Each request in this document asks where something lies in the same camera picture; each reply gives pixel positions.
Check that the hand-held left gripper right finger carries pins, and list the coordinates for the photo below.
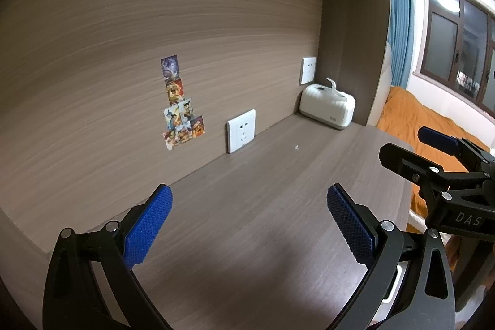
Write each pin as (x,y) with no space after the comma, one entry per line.
(350,225)

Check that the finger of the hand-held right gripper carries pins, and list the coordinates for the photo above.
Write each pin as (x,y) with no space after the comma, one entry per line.
(439,138)
(413,162)

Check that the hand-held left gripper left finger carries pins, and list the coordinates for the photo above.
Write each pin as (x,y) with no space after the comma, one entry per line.
(149,229)

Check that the white square trash bin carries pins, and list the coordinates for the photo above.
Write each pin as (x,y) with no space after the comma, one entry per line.
(398,270)

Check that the orange bed blanket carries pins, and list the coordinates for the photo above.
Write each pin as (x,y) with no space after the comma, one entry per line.
(402,113)

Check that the white tissue box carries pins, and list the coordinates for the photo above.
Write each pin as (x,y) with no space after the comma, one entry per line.
(325,107)

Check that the white tissue sheet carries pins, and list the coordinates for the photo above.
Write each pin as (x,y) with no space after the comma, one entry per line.
(333,86)

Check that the dark framed window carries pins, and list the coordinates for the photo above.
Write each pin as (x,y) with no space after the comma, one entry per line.
(444,28)

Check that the cluster of cartoon stickers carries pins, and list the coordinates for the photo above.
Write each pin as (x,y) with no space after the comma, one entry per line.
(178,109)

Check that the blue curtain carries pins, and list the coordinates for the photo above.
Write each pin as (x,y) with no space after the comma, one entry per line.
(400,17)

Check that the wooden desk hutch panel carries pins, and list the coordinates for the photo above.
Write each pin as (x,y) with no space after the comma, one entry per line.
(355,36)

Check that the white wall socket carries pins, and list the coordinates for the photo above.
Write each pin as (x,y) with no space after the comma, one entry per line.
(241,131)
(308,70)

